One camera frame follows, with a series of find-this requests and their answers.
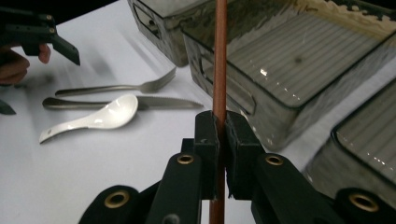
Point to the brown wooden chopstick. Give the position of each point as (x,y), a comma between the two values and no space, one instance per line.
(220,62)

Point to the metal knife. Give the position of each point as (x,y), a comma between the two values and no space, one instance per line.
(168,102)

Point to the metal fork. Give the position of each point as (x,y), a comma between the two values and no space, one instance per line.
(149,86)

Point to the smoky clear plastic bin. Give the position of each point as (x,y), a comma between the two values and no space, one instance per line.
(311,56)
(367,140)
(168,37)

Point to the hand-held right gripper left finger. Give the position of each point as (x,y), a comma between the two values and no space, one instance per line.
(208,149)

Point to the white ceramic spoon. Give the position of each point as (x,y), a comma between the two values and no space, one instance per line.
(115,110)

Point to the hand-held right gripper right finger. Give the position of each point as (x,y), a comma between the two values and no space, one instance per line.
(241,149)

